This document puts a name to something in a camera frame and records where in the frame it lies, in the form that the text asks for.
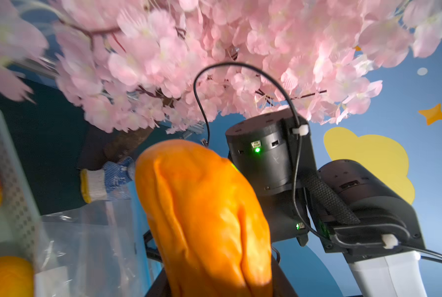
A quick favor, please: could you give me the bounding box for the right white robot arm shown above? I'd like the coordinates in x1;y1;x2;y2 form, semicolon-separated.
225;109;426;297

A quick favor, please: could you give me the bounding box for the blue white work glove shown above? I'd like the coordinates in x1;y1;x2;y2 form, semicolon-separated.
80;157;135;204

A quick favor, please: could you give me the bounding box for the white perforated plastic basket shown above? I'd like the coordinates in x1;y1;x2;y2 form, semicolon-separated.
0;101;47;268

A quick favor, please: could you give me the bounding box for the clear blue-zip bag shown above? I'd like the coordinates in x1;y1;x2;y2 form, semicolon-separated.
33;182;162;297

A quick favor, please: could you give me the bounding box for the orange yellow mango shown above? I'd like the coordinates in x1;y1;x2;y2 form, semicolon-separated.
0;256;35;297

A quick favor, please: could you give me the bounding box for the pink cherry blossom tree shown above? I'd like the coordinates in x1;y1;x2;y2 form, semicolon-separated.
0;0;442;162

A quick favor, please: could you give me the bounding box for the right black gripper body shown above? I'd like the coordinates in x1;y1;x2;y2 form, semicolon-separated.
225;108;317;246

